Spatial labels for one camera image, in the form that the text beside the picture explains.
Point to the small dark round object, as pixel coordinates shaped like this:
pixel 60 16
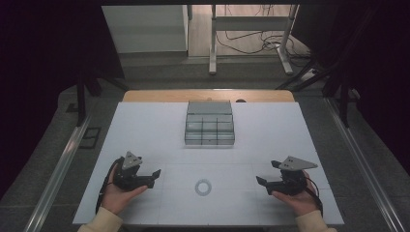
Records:
pixel 240 101

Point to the white table cover board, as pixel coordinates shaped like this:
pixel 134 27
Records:
pixel 264 135

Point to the white cabinet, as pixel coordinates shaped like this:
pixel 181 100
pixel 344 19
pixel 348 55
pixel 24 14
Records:
pixel 145 29

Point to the person's left hand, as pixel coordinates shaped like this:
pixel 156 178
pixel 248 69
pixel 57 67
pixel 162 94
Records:
pixel 117 198

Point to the silver floor rail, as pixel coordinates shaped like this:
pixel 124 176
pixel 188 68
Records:
pixel 54 180
pixel 364 167

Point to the black metal stand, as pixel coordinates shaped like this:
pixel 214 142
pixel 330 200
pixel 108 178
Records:
pixel 344 96
pixel 80 100

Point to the person's right hand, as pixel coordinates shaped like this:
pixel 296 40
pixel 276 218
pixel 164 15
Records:
pixel 299 201

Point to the black floor frame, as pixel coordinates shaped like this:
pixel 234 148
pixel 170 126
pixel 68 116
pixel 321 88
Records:
pixel 90 138

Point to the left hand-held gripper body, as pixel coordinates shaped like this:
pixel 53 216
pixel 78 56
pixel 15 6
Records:
pixel 128 175

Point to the white metal desk frame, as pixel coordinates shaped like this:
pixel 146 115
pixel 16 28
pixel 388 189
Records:
pixel 251 23

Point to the dark curtain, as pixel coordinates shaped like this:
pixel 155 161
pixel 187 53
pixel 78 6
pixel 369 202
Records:
pixel 380 64
pixel 38 64

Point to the white power strip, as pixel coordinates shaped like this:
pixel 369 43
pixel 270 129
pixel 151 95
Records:
pixel 308 74

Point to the clear tiered compartment organizer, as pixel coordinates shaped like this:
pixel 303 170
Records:
pixel 209 125

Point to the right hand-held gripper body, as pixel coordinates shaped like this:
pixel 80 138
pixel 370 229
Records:
pixel 291 179

